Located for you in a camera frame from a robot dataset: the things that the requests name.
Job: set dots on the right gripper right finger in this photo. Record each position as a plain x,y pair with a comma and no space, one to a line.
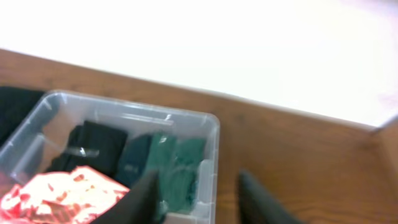
257,206

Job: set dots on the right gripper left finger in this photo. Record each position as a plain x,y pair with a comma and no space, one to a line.
138,206

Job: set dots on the dark green cloth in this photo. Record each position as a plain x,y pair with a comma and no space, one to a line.
177,161

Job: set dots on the pink printed shirt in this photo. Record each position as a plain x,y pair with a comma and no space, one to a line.
79,196

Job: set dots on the black cloth with band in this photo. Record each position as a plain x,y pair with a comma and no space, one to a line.
107,141

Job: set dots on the dark navy cloth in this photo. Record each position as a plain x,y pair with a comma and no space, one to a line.
133,160

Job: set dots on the large black garment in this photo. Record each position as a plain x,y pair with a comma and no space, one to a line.
16,104

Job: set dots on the clear plastic storage bin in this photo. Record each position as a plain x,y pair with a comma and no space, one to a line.
44,133

